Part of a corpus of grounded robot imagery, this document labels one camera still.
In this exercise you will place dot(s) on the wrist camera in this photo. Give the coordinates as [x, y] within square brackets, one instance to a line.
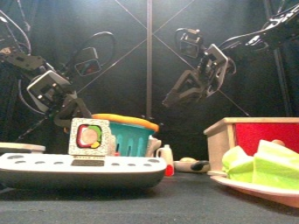
[191, 43]
[88, 62]

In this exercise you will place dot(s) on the pink toy tray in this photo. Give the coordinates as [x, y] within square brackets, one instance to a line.
[256, 191]

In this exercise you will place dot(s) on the white toy scale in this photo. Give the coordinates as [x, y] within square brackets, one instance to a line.
[77, 172]

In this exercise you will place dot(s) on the large green toy lettuce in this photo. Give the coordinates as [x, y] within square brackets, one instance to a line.
[278, 166]

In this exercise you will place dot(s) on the wooden box with red panel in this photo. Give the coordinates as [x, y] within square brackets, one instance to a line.
[219, 140]

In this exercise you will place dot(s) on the vertical metal frame pole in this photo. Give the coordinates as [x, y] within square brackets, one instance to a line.
[148, 58]

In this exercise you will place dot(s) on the white speckled sushi piece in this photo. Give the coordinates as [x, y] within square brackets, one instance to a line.
[89, 137]

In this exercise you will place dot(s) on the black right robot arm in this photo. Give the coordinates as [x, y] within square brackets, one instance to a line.
[268, 29]

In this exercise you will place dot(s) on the teal basket with orange rim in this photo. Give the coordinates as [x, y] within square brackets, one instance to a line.
[132, 137]

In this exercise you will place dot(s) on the orange toy tomato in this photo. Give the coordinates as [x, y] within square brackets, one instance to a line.
[278, 142]

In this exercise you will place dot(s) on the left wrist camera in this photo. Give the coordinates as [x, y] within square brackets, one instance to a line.
[88, 62]

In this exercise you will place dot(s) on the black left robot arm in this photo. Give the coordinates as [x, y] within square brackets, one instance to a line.
[17, 58]

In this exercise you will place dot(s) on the red toy cylinder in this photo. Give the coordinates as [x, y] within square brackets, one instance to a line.
[169, 171]

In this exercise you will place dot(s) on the small green toy lettuce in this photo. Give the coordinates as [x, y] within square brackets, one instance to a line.
[238, 164]

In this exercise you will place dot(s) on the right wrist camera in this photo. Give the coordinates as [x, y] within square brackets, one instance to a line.
[191, 43]

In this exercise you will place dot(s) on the white toy bottle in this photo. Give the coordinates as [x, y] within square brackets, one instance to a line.
[164, 154]

